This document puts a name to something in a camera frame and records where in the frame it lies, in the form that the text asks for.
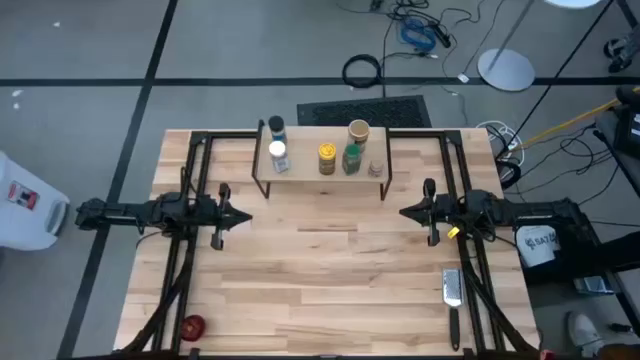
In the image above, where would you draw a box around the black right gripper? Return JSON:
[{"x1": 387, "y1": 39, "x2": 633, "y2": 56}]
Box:
[{"x1": 398, "y1": 178, "x2": 454, "y2": 247}]

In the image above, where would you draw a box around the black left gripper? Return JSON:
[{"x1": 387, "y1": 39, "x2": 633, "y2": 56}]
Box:
[{"x1": 202, "y1": 182, "x2": 253, "y2": 251}]

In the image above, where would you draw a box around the white-lid bagel seasoning jar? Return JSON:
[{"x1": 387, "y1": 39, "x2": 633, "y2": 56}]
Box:
[{"x1": 268, "y1": 140, "x2": 291, "y2": 175}]

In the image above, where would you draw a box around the green-lid organic oregano jar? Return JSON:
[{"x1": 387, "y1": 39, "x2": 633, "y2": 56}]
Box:
[{"x1": 341, "y1": 143, "x2": 363, "y2": 176}]

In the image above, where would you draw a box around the tan-lid furikake seasoning jar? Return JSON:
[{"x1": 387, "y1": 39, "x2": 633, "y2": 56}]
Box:
[{"x1": 347, "y1": 118, "x2": 371, "y2": 151}]

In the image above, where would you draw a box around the black-lid oregano leaves spice jar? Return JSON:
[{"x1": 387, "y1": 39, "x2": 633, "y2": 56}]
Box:
[{"x1": 267, "y1": 114, "x2": 288, "y2": 144}]

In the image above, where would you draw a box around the yellow-lid crunchy onion jar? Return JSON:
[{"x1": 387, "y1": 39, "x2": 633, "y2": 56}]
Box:
[{"x1": 317, "y1": 142, "x2": 338, "y2": 176}]

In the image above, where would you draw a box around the wooden shelf with black legs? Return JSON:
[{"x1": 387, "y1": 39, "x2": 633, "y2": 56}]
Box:
[{"x1": 251, "y1": 118, "x2": 394, "y2": 201}]

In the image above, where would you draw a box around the red round object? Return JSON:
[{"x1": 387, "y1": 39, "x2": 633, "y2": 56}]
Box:
[{"x1": 179, "y1": 314, "x2": 207, "y2": 343}]

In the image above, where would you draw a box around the silver floor lamp stand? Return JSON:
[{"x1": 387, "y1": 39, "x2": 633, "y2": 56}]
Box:
[{"x1": 476, "y1": 0, "x2": 539, "y2": 93}]

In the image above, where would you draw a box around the black power strip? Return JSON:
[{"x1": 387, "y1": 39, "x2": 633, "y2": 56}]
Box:
[{"x1": 430, "y1": 22, "x2": 453, "y2": 50}]

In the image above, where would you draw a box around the black side stand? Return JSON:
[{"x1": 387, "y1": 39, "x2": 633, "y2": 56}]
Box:
[{"x1": 519, "y1": 199, "x2": 640, "y2": 301}]

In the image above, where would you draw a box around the silver flat device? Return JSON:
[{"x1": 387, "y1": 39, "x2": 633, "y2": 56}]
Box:
[{"x1": 573, "y1": 276, "x2": 615, "y2": 296}]

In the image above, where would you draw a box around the thin black pole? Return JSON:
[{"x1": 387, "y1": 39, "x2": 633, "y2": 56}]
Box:
[{"x1": 499, "y1": 0, "x2": 617, "y2": 151}]

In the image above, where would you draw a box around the person's shoe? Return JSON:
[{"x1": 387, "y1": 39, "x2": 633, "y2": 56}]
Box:
[{"x1": 566, "y1": 310, "x2": 607, "y2": 351}]

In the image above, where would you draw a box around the white plastic bin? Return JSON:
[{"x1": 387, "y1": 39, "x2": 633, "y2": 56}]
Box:
[{"x1": 0, "y1": 149, "x2": 71, "y2": 251}]

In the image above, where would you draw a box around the white round lamp head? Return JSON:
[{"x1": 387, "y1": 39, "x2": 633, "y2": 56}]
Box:
[{"x1": 542, "y1": 0, "x2": 601, "y2": 10}]

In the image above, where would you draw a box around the metal grater with black handle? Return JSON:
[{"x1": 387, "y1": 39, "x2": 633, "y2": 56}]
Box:
[{"x1": 441, "y1": 268, "x2": 465, "y2": 352}]

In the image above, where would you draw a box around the white cable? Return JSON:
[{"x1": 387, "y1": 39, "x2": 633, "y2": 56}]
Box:
[{"x1": 474, "y1": 119, "x2": 526, "y2": 169}]

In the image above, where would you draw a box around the black coiled cable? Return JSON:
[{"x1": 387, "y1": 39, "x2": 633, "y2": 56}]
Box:
[{"x1": 341, "y1": 53, "x2": 384, "y2": 90}]

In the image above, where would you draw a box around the blue coiled cable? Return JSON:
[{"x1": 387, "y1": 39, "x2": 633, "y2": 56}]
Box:
[{"x1": 398, "y1": 17, "x2": 438, "y2": 52}]

